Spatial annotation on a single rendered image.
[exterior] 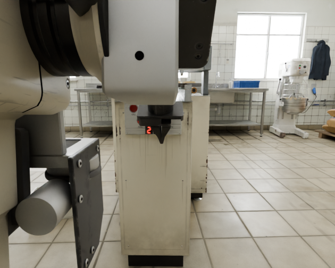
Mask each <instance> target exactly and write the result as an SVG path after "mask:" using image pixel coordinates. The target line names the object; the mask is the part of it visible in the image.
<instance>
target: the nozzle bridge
mask: <svg viewBox="0 0 335 268"><path fill-rule="evenodd" d="M211 69H212V46H210V53H209V58H208V62H207V64H206V65H205V66H204V67H202V68H199V69H179V73H180V70H184V73H202V86H201V95H208V79H209V70H211Z"/></svg>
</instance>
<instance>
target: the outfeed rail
mask: <svg viewBox="0 0 335 268"><path fill-rule="evenodd" d="M191 90H192V85H185V86H184V87H178V95H179V96H180V97H181V98H182V99H183V100H184V101H185V102H191Z"/></svg>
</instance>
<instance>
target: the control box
mask: <svg viewBox="0 0 335 268"><path fill-rule="evenodd" d="M130 106H131V105H129V104H126V103H124V117H125V134H126V135H155V134H154V132H153V131H152V130H151V133H148V132H147V128H148V127H150V126H140V125H139V123H138V121H137V112H138V109H137V111H136V112H132V111H130ZM136 106H137V108H138V107H139V105H136ZM167 135H181V120H171V129H170V130H169V131H168V133H167Z"/></svg>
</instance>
